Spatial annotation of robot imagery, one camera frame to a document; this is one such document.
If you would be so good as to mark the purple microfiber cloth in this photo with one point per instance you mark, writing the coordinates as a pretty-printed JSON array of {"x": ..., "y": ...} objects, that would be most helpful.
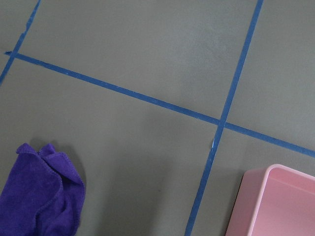
[{"x": 43, "y": 195}]

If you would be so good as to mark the pink plastic bin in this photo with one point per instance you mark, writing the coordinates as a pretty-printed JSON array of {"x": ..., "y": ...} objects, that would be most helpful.
[{"x": 274, "y": 201}]

